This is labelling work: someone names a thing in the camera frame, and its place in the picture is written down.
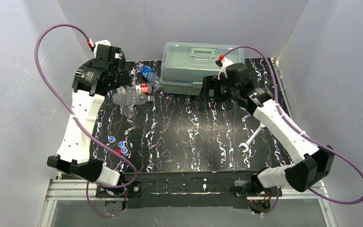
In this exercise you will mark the blue white bottle cap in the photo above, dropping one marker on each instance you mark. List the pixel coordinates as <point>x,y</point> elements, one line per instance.
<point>111,139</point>
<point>124,150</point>
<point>121,144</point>

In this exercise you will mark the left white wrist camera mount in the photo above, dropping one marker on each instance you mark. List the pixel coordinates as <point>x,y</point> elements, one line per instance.
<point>104,51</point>

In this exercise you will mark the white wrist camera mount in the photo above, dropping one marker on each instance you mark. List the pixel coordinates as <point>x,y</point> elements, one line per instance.
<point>222,64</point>
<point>104,51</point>

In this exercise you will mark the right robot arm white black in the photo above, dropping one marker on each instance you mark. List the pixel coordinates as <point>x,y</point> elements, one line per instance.
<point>310,163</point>

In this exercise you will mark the aluminium frame rail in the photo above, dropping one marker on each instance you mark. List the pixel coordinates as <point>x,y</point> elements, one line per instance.
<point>190,192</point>

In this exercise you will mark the red label plastic bottle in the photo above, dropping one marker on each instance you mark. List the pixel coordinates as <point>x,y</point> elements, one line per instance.
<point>143,88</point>

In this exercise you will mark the clear unlabelled plastic bottle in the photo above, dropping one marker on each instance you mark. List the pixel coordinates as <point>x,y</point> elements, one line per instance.
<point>128,110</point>

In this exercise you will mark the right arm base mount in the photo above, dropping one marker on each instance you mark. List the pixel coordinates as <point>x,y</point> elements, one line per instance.
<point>265,199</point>

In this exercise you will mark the blue label plastic bottle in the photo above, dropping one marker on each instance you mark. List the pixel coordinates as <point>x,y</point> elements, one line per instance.
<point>149,74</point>

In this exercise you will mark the clear crumpled plastic bottle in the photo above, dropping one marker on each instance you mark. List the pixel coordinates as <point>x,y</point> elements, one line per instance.
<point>131,99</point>

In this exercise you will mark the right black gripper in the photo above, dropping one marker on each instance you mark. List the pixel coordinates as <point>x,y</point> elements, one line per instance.
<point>211,86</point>

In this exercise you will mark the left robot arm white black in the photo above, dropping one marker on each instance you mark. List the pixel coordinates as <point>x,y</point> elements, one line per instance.
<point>92,81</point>

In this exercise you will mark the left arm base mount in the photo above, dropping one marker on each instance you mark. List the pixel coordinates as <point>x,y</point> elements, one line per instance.
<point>132,191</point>

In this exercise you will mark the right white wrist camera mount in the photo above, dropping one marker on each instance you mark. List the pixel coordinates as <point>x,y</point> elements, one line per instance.
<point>222,64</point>

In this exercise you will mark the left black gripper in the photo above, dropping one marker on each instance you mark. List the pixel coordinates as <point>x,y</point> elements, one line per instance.
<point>120,77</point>

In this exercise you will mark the translucent plastic storage box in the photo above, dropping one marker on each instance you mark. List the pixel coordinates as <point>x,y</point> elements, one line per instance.
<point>185,65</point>

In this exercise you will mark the silver open-end wrench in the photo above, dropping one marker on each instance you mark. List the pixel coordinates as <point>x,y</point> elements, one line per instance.
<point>245,146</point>

